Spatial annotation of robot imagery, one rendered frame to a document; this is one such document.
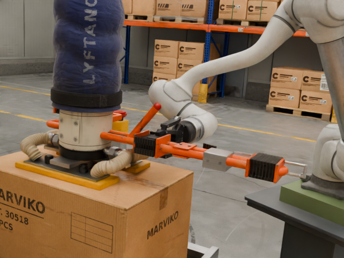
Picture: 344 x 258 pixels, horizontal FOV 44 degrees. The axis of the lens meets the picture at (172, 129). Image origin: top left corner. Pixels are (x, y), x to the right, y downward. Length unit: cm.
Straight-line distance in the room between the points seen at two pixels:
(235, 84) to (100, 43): 893
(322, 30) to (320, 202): 68
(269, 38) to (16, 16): 1107
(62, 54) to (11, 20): 1095
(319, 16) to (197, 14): 773
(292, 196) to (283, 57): 812
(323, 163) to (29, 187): 110
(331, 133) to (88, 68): 98
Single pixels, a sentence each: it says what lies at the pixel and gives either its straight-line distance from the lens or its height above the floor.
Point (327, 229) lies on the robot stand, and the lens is 168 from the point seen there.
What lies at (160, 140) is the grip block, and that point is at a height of 110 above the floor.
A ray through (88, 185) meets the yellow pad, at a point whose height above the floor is 96.
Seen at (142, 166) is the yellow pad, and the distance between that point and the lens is 143.
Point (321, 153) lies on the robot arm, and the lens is 180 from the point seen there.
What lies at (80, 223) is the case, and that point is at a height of 86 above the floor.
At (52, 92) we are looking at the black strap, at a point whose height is 120.
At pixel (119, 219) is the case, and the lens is 117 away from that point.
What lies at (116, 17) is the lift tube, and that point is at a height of 144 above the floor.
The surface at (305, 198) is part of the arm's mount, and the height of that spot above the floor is 80.
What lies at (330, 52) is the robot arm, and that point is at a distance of 149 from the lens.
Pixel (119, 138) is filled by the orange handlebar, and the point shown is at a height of 108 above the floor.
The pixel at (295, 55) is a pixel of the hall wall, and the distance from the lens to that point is 977.
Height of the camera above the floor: 141
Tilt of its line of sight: 13 degrees down
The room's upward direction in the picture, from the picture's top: 4 degrees clockwise
